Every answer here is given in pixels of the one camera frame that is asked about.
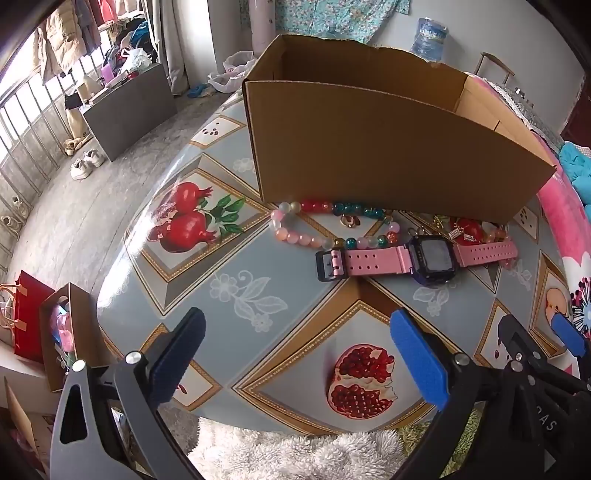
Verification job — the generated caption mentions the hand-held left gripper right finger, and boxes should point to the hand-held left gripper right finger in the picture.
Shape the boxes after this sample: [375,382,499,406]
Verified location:
[390,308,505,480]

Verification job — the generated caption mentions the small brown cardboard box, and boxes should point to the small brown cardboard box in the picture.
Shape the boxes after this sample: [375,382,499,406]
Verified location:
[39,282,112,394]

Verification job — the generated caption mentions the grey curtain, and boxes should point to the grey curtain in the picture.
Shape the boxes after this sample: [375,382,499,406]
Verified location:
[150,0,195,95]

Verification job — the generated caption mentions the turquoise quilt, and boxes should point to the turquoise quilt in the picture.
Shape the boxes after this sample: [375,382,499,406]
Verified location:
[558,142,591,204]

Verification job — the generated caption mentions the grey patterned bedcover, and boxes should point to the grey patterned bedcover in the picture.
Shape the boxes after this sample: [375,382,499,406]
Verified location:
[485,76,566,144]

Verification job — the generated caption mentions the large cardboard box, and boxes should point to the large cardboard box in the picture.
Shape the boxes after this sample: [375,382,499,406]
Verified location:
[242,33,557,222]

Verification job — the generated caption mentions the metal window railing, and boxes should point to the metal window railing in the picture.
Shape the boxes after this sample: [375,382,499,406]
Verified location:
[0,44,109,232]

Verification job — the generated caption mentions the pomegranate print tablecloth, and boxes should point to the pomegranate print tablecloth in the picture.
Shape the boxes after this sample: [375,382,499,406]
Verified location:
[96,88,583,437]

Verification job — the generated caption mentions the teal floral curtain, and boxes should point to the teal floral curtain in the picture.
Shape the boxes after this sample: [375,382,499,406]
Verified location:
[277,0,411,44]

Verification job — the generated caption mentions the blue water jug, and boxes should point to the blue water jug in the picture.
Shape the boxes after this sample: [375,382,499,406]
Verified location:
[410,17,451,63]

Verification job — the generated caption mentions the red gift bag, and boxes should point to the red gift bag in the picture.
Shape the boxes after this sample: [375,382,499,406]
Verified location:
[13,271,56,363]

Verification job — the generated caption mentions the white plastic bag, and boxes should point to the white plastic bag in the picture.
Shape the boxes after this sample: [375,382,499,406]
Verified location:
[208,51,257,93]

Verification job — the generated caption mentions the green fluffy rug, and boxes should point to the green fluffy rug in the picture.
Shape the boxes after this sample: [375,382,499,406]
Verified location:
[399,408,481,464]

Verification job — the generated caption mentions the pale cylindrical roll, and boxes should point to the pale cylindrical roll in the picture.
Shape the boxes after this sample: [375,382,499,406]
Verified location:
[248,0,278,40]

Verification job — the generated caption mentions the white fluffy blanket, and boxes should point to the white fluffy blanket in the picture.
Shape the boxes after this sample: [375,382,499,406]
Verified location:
[187,418,435,480]

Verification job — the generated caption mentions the grey cabinet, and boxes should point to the grey cabinet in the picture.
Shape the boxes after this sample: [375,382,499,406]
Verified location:
[81,62,178,162]

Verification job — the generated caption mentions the pile of clothes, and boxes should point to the pile of clothes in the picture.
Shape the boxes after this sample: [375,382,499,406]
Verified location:
[102,16,160,86]

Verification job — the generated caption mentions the thin frame chair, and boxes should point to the thin frame chair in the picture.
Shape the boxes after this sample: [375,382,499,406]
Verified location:
[475,52,515,86]

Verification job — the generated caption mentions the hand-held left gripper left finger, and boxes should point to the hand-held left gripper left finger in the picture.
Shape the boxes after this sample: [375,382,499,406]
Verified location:
[50,307,206,480]

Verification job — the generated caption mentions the beige hanging jacket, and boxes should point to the beige hanging jacket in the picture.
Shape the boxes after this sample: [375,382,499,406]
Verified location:
[36,0,93,86]

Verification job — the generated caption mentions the pink strap smartwatch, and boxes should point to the pink strap smartwatch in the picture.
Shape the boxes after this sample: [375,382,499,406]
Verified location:
[315,234,518,288]

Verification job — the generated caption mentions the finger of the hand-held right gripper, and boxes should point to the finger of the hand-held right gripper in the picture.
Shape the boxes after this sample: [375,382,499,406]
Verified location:
[498,315,544,376]
[542,313,591,392]

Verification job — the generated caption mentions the multicoloured beaded bracelet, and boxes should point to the multicoloured beaded bracelet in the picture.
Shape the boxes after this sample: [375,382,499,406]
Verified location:
[300,198,402,251]

